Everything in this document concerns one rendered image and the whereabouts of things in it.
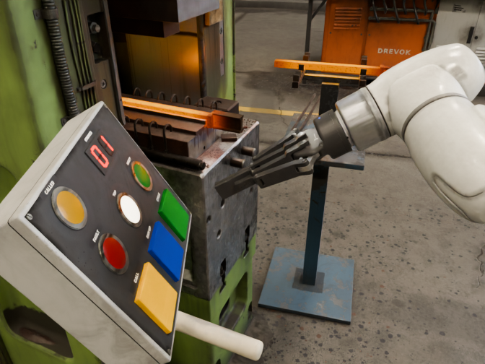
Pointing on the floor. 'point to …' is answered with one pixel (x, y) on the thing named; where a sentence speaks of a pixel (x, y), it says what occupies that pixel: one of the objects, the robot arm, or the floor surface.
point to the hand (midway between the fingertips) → (235, 183)
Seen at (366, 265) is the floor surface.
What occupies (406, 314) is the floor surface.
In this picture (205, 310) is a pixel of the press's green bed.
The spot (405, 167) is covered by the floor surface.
